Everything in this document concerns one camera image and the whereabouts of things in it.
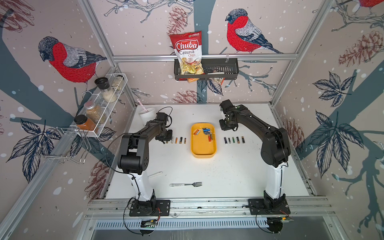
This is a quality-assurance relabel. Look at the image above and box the orange spice jar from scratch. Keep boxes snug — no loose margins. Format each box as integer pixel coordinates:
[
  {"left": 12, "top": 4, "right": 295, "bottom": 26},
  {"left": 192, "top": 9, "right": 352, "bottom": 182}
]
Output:
[{"left": 74, "top": 115, "right": 97, "bottom": 131}]

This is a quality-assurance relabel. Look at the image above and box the metal fork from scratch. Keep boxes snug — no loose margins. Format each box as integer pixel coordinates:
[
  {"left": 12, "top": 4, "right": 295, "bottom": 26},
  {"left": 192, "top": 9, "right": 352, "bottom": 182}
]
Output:
[{"left": 170, "top": 182, "right": 203, "bottom": 188}]

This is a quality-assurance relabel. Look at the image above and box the white wire spice rack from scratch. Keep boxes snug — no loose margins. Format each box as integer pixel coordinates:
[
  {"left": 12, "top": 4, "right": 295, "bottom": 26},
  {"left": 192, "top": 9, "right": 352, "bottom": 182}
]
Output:
[{"left": 70, "top": 73, "right": 128, "bottom": 139}]

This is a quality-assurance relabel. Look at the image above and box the black lid spice jar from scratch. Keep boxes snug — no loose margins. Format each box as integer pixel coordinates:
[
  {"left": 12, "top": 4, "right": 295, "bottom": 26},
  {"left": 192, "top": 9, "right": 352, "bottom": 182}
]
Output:
[{"left": 95, "top": 77, "right": 118, "bottom": 103}]

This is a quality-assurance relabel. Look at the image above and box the yellow plastic storage box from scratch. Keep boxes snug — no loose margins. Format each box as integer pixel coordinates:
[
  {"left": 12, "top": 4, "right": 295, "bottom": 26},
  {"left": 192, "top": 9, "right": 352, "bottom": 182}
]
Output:
[{"left": 191, "top": 123, "right": 217, "bottom": 159}]

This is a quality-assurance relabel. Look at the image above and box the pale spice jar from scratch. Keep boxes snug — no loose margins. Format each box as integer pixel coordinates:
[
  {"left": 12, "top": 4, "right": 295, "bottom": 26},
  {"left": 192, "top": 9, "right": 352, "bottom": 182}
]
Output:
[{"left": 112, "top": 75, "right": 124, "bottom": 91}]

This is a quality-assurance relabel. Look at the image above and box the white ceramic cup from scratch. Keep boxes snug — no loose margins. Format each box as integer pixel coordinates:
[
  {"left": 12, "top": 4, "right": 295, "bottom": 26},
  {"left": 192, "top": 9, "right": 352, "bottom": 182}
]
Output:
[{"left": 139, "top": 108, "right": 157, "bottom": 126}]

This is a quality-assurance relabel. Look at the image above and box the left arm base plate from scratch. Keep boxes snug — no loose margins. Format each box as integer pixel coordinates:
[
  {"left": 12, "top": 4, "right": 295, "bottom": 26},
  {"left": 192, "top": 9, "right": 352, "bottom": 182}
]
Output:
[{"left": 128, "top": 200, "right": 171, "bottom": 217}]

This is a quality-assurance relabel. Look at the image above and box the black wall basket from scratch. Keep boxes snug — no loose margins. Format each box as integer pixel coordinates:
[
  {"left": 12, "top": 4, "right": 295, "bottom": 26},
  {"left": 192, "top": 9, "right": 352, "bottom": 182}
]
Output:
[{"left": 174, "top": 59, "right": 239, "bottom": 81}]

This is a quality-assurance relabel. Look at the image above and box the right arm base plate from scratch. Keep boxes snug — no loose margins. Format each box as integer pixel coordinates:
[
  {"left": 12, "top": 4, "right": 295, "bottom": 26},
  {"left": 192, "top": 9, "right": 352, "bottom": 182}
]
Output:
[{"left": 248, "top": 198, "right": 291, "bottom": 215}]

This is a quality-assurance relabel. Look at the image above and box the silver lid spice jar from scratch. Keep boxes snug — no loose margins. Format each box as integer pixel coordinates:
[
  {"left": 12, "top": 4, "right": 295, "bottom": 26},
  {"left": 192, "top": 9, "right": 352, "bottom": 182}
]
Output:
[{"left": 84, "top": 101, "right": 107, "bottom": 125}]

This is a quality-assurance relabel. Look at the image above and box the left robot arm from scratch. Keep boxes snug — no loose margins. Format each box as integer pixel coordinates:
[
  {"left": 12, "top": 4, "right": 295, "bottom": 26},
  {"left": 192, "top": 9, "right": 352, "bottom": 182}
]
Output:
[{"left": 118, "top": 112, "right": 173, "bottom": 211}]

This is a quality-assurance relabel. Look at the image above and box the wire hanger rack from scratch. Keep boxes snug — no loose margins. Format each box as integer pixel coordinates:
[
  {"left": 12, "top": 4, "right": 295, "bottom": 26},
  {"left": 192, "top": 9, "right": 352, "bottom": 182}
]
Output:
[{"left": 34, "top": 127, "right": 92, "bottom": 165}]

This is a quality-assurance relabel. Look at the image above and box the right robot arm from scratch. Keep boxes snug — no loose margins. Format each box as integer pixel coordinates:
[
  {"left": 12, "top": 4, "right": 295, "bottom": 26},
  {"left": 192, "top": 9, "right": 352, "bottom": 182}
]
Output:
[{"left": 219, "top": 100, "right": 291, "bottom": 210}]

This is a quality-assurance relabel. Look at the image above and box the red Chuba cassava chips bag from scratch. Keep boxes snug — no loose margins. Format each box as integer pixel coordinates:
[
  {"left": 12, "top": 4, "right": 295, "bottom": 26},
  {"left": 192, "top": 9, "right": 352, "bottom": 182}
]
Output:
[{"left": 170, "top": 31, "right": 204, "bottom": 75}]

